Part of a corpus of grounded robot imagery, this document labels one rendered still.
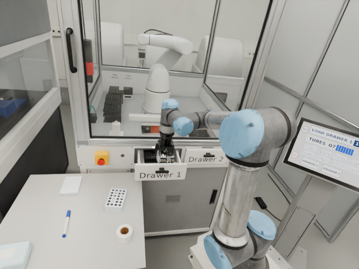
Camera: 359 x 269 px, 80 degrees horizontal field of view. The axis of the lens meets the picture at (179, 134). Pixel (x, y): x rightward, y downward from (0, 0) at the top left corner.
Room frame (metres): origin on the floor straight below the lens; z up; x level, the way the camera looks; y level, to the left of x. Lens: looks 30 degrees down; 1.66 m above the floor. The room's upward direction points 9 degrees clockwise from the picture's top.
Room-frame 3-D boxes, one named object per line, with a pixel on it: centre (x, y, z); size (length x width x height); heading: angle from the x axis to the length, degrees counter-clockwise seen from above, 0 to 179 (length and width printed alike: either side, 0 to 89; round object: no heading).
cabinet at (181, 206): (1.55, 0.18, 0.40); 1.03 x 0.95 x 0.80; 105
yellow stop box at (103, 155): (0.97, 0.42, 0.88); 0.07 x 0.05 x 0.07; 105
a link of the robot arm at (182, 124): (0.81, -0.01, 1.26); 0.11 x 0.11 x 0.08; 33
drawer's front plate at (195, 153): (1.15, -0.20, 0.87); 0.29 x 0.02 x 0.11; 105
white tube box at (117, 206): (0.77, 0.27, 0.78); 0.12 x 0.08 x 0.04; 5
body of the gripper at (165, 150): (0.88, 0.06, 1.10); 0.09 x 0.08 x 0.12; 15
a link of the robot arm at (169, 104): (0.88, 0.06, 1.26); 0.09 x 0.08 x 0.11; 33
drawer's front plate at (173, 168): (0.93, 0.07, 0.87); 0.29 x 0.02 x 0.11; 105
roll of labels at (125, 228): (0.59, 0.18, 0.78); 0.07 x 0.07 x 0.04
